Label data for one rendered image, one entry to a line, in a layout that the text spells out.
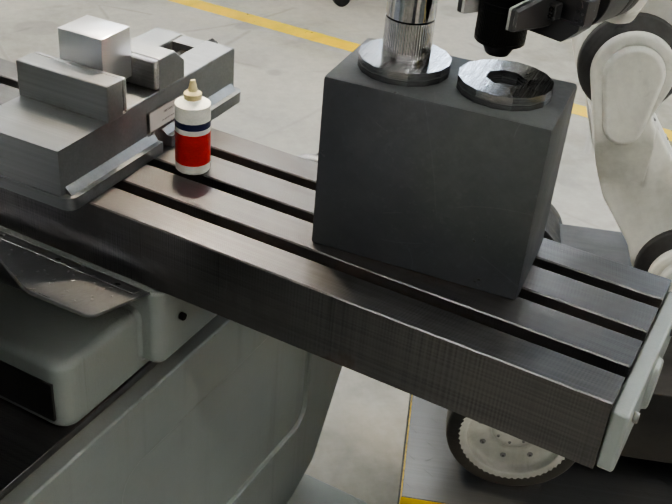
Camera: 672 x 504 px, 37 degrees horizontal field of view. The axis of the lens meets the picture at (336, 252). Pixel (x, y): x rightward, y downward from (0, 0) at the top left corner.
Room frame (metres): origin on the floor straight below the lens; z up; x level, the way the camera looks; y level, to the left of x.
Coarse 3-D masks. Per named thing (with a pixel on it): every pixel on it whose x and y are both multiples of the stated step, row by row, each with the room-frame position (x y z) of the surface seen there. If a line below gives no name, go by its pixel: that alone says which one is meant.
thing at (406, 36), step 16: (400, 16) 0.89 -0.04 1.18; (416, 16) 0.89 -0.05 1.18; (432, 16) 0.90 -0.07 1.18; (384, 32) 0.91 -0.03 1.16; (400, 32) 0.89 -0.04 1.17; (416, 32) 0.89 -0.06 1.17; (432, 32) 0.90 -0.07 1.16; (384, 48) 0.90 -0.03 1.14; (400, 48) 0.89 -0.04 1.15; (416, 48) 0.89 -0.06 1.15; (416, 64) 0.89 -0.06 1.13
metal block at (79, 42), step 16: (64, 32) 1.04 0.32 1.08; (80, 32) 1.03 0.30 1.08; (96, 32) 1.04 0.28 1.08; (112, 32) 1.04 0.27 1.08; (128, 32) 1.06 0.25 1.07; (64, 48) 1.04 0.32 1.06; (80, 48) 1.03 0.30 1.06; (96, 48) 1.02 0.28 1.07; (112, 48) 1.03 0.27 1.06; (128, 48) 1.06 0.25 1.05; (96, 64) 1.02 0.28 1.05; (112, 64) 1.03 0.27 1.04; (128, 64) 1.06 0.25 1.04
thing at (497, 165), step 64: (384, 64) 0.88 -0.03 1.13; (448, 64) 0.90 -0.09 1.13; (512, 64) 0.91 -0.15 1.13; (320, 128) 0.88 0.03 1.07; (384, 128) 0.85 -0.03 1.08; (448, 128) 0.83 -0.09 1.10; (512, 128) 0.81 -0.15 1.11; (320, 192) 0.87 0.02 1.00; (384, 192) 0.85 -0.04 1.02; (448, 192) 0.83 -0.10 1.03; (512, 192) 0.81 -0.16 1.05; (384, 256) 0.85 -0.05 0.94; (448, 256) 0.83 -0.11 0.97; (512, 256) 0.81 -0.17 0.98
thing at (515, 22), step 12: (528, 0) 0.86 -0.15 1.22; (540, 0) 0.86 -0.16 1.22; (552, 0) 0.88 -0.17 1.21; (516, 12) 0.84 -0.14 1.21; (528, 12) 0.85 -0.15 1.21; (540, 12) 0.87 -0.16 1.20; (552, 12) 0.87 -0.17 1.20; (516, 24) 0.84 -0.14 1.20; (528, 24) 0.85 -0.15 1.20; (540, 24) 0.87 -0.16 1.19
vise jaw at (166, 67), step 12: (132, 48) 1.08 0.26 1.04; (144, 48) 1.09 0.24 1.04; (156, 48) 1.09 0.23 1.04; (132, 60) 1.06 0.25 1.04; (144, 60) 1.06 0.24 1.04; (156, 60) 1.06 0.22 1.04; (168, 60) 1.08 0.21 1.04; (180, 60) 1.10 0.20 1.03; (132, 72) 1.06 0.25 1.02; (144, 72) 1.06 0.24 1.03; (156, 72) 1.05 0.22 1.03; (168, 72) 1.07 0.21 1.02; (180, 72) 1.10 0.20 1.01; (144, 84) 1.06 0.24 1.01; (156, 84) 1.05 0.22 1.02; (168, 84) 1.07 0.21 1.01
